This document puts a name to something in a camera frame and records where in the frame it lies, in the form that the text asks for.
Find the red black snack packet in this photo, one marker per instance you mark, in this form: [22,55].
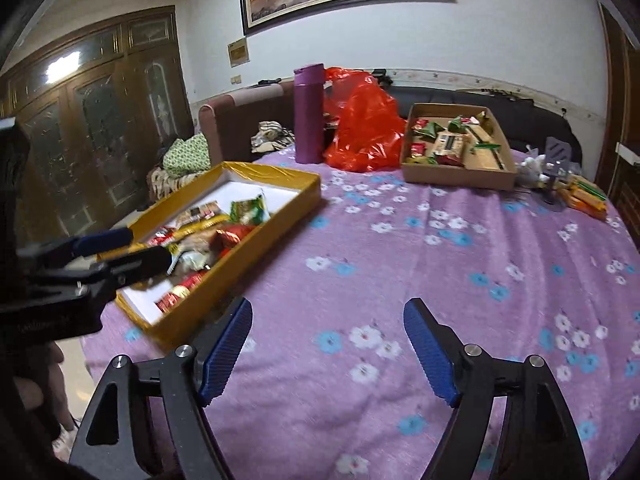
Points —
[160,237]

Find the cardboard box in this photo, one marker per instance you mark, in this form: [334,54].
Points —
[460,177]

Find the white plush toy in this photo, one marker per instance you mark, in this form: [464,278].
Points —
[531,170]

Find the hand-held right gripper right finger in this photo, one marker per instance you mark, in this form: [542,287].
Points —
[430,350]

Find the dark wooden door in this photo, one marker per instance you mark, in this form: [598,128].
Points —
[617,85]

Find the white shoe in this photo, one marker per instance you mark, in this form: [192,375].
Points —
[66,441]

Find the patterned blanket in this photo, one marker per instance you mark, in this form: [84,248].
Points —
[170,182]

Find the white flat device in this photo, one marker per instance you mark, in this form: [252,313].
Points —
[629,154]

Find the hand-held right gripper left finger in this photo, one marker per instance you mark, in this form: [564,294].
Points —
[225,352]

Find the white small snack packet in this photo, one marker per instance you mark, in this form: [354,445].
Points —
[192,257]

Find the pile of assorted snack packets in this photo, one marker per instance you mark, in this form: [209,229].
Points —
[450,142]

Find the black sofa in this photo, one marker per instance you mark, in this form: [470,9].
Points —
[530,120]

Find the person's leg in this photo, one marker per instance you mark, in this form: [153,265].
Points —
[62,385]

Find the green patterned cloth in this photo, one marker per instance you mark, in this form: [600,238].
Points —
[187,155]

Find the brown armchair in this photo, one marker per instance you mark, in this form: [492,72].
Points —
[230,120]

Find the purple floral tablecloth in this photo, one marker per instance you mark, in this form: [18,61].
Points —
[400,270]

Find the purple bottle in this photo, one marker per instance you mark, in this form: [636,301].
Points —
[308,115]

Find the red snack packet gold print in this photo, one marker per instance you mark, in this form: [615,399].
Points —
[235,237]

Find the stack of orange packets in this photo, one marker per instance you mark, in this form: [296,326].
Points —
[585,197]

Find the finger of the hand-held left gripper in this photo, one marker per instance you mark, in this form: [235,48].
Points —
[105,241]
[135,267]

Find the grey phone stand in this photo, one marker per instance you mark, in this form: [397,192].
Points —
[556,160]

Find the dark red long snack packet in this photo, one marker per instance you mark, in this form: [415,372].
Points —
[180,292]

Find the yellow box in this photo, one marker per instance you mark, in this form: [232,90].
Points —
[280,230]

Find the black small object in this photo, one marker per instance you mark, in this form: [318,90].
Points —
[381,76]

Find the yellow wall plaque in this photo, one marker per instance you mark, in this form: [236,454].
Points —
[238,52]

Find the wooden cabinet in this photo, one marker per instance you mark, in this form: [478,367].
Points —
[100,110]

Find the red plastic bag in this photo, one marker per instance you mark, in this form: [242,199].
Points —
[365,130]

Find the striped cloth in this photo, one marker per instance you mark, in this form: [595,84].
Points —
[272,136]

